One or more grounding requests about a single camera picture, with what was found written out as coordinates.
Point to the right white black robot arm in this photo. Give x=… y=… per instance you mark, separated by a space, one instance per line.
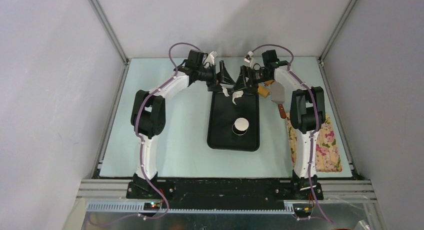
x=307 y=109

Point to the wooden dough roller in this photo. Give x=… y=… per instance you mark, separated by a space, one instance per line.
x=264 y=88

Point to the metal spatula with red handle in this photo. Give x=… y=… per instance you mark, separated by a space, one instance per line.
x=278 y=97

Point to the aluminium frame with cable duct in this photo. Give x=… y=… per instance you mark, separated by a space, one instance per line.
x=341 y=204

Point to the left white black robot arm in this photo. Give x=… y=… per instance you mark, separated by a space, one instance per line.
x=149 y=108

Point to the small round metal cup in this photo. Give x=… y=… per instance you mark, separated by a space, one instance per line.
x=237 y=131

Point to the black baking tray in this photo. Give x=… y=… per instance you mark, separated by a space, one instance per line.
x=223 y=114

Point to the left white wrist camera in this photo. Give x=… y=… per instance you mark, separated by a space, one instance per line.
x=209 y=61

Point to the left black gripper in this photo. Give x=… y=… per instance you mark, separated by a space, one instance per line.
x=214 y=85

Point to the floral cloth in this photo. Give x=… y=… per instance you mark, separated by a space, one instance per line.
x=327 y=157

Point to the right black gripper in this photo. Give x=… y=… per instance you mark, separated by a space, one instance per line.
x=241 y=83

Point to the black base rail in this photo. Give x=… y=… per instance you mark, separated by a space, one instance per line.
x=219 y=194

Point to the white dough ball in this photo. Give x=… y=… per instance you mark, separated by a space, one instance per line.
x=235 y=95

